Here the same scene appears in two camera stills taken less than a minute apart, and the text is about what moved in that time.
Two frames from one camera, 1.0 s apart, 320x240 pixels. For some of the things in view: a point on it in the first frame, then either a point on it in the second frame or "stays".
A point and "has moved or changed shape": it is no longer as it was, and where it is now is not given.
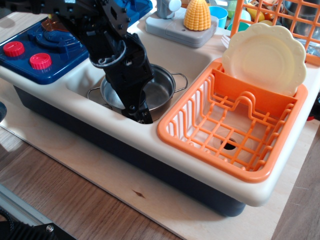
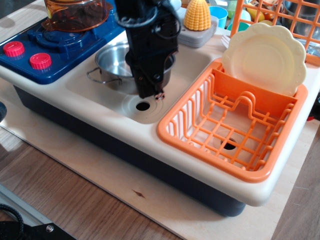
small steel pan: [158, 93] has moved or changed shape
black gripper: [127, 70] -> [152, 28]
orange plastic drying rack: [221, 122] stays
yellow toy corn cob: [197, 16] stays
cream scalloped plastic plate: [266, 55] stays
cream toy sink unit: [66, 104] stays
